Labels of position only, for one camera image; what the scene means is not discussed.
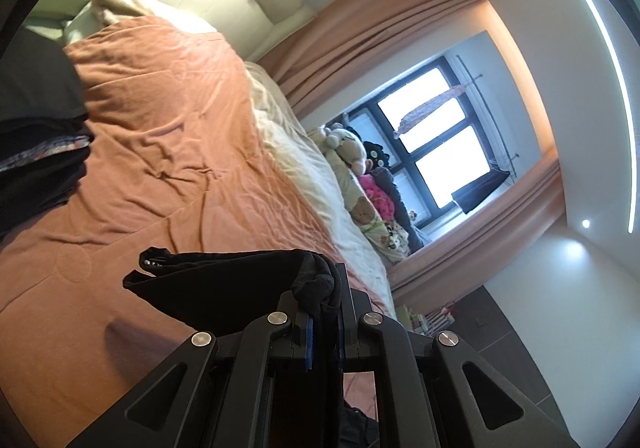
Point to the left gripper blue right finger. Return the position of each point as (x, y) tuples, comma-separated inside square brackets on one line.
[(354, 303)]

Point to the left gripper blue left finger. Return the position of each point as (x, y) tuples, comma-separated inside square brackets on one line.
[(304, 339)]

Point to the black pants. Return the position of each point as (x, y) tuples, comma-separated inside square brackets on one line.
[(222, 294)]

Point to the white bedside drawer cabinet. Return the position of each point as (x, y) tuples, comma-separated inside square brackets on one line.
[(428, 324)]

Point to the bear print cushion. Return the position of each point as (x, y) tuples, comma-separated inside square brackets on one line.
[(389, 239)]

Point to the pink plush toy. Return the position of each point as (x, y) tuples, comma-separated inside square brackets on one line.
[(378, 197)]

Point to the black plush toy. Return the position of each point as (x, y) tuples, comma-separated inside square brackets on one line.
[(376, 157)]

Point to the beige plush toy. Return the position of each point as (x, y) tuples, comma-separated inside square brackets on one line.
[(347, 146)]

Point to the dark hanging garment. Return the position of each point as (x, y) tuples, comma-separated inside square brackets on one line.
[(471, 195)]

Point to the black framed window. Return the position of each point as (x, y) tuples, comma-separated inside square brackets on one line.
[(444, 152)]

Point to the pink hanging garment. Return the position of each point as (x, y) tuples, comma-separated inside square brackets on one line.
[(420, 113)]

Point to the right pink curtain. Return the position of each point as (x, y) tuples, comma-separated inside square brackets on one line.
[(458, 262)]

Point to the pink curtain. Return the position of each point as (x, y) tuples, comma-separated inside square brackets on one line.
[(348, 39), (458, 262)]

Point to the orange fleece blanket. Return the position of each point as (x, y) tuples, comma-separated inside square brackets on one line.
[(176, 162)]

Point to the left pink curtain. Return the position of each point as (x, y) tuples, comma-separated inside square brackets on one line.
[(348, 39)]

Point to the stack of folded black clothes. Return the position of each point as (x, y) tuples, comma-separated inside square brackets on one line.
[(45, 139)]

